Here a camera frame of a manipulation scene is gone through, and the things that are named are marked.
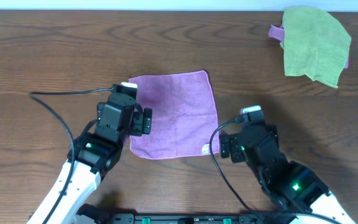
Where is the purple microfiber cloth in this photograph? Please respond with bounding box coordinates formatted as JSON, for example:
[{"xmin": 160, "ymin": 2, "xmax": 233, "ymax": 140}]
[{"xmin": 129, "ymin": 70, "xmax": 220, "ymax": 160}]

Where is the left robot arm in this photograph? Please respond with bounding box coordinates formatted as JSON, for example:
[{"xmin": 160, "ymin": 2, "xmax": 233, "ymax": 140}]
[{"xmin": 28, "ymin": 90, "xmax": 152, "ymax": 224}]

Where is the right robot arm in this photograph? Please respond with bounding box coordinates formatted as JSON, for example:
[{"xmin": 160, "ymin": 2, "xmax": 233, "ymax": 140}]
[{"xmin": 219, "ymin": 124, "xmax": 353, "ymax": 223}]

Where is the green microfiber cloth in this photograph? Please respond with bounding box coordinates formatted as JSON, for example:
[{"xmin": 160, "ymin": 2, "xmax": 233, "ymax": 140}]
[{"xmin": 280, "ymin": 6, "xmax": 352, "ymax": 88}]

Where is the right black cable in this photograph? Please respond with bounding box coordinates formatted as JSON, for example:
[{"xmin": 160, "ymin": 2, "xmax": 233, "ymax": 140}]
[{"xmin": 209, "ymin": 118, "xmax": 344, "ymax": 224}]

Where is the black cable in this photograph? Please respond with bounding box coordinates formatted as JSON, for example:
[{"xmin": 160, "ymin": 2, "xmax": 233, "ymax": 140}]
[
  {"xmin": 209, "ymin": 118, "xmax": 344, "ymax": 224},
  {"xmin": 29, "ymin": 88, "xmax": 114, "ymax": 224}
]

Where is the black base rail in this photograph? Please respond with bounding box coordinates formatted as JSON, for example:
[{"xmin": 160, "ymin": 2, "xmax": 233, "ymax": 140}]
[{"xmin": 76, "ymin": 203, "xmax": 291, "ymax": 224}]

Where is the left black cable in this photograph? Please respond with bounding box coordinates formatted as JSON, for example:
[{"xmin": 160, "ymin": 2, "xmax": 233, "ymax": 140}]
[{"xmin": 29, "ymin": 88, "xmax": 114, "ymax": 224}]

